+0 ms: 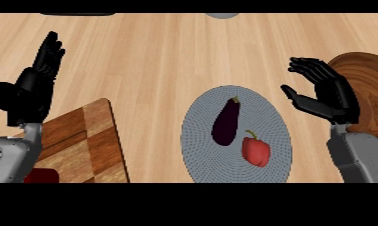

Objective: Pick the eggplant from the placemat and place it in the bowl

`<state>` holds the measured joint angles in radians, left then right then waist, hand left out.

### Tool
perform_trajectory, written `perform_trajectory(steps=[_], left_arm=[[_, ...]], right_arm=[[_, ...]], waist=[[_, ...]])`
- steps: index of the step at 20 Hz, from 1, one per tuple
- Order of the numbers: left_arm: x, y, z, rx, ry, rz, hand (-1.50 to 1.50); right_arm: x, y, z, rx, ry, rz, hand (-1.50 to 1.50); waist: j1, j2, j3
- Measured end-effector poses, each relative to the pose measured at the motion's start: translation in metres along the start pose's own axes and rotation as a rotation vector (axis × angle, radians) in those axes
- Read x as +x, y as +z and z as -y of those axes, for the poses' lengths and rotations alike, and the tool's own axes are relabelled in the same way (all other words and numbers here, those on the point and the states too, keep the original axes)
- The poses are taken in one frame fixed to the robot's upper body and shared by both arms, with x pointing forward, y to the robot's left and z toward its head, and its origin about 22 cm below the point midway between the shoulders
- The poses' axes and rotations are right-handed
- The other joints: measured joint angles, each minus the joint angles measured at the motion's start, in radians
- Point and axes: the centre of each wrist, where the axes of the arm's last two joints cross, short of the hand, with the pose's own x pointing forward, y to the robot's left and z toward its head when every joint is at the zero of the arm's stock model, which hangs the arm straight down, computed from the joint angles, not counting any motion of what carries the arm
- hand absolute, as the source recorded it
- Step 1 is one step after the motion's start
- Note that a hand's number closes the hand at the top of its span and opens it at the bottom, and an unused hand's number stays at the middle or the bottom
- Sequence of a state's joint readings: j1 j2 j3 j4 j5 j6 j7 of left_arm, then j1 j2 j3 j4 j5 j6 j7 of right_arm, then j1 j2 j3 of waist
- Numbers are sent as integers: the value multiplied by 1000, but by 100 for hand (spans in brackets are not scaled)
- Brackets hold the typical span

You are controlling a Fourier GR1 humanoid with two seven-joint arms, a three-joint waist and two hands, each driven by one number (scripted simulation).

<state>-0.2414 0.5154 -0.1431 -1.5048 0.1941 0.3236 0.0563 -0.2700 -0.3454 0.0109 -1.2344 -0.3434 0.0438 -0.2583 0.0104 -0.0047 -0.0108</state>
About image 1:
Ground red bell pepper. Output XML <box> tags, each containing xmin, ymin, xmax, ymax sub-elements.
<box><xmin>241</xmin><ymin>129</ymin><xmax>272</xmax><ymax>168</ymax></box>

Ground grey round object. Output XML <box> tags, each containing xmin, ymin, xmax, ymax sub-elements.
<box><xmin>204</xmin><ymin>12</ymin><xmax>241</xmax><ymax>20</ymax></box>

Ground wooden checkered cutting board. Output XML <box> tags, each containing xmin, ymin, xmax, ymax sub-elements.
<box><xmin>13</xmin><ymin>97</ymin><xmax>131</xmax><ymax>184</ymax></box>

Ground dark red object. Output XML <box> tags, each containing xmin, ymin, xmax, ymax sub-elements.
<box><xmin>22</xmin><ymin>167</ymin><xmax>61</xmax><ymax>184</ymax></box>

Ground brown wooden bowl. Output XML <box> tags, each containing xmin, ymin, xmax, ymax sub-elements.
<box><xmin>328</xmin><ymin>51</ymin><xmax>378</xmax><ymax>134</ymax></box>

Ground dark purple eggplant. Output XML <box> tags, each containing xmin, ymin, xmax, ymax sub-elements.
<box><xmin>210</xmin><ymin>95</ymin><xmax>242</xmax><ymax>147</ymax></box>

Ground grey round placemat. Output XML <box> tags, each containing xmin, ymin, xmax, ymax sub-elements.
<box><xmin>180</xmin><ymin>85</ymin><xmax>294</xmax><ymax>184</ymax></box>

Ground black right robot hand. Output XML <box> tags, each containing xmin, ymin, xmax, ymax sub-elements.
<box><xmin>279</xmin><ymin>56</ymin><xmax>362</xmax><ymax>126</ymax></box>

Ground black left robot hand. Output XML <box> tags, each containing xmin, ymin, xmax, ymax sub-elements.
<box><xmin>0</xmin><ymin>30</ymin><xmax>68</xmax><ymax>128</ymax></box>

